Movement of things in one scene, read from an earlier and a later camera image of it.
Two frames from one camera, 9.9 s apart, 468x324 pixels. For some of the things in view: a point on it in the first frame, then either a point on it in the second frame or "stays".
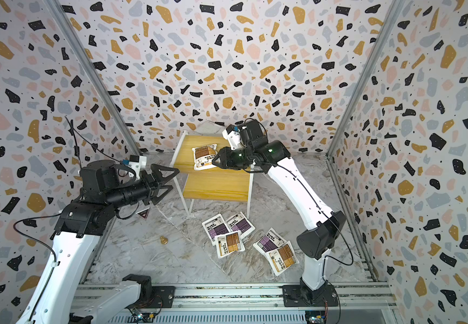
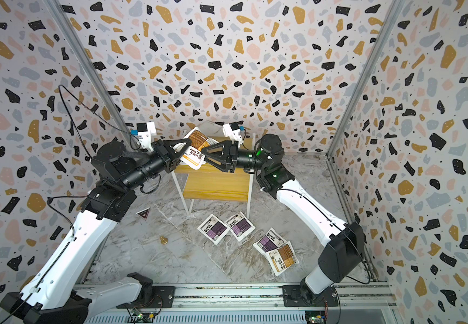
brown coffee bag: [228, 243] → [194, 155]
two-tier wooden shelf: [214, 183] stays
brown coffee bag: [282, 258] stays
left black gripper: [157, 179] → [162, 150]
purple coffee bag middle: [240, 223] stays
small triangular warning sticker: [143, 213] stays
